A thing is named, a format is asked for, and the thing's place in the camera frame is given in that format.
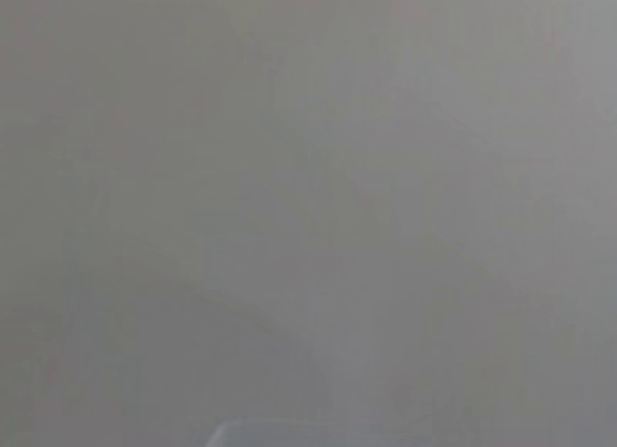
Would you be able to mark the clear plastic measuring cup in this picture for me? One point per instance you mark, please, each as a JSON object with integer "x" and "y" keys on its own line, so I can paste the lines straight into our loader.
{"x": 270, "y": 435}

